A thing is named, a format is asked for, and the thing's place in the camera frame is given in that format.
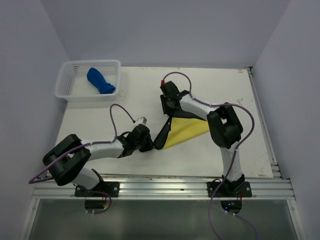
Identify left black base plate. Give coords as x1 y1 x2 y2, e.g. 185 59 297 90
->
74 181 120 198

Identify aluminium mounting rail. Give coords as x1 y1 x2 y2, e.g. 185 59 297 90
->
32 175 295 200

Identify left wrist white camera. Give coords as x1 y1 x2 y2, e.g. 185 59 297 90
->
134 116 147 126

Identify white plastic basket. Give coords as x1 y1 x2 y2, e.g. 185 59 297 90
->
54 59 121 102

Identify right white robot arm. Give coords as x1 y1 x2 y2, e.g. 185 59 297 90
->
155 80 245 197

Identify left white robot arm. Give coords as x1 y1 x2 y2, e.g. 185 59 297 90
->
42 124 154 197

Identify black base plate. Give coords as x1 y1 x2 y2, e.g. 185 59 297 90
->
206 178 253 198
74 181 120 198

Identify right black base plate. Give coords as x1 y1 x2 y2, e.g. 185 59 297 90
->
206 178 253 198

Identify blue towel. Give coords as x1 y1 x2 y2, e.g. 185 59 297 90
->
86 67 116 94

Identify yellow and black towel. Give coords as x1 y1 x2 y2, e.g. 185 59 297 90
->
153 110 209 150

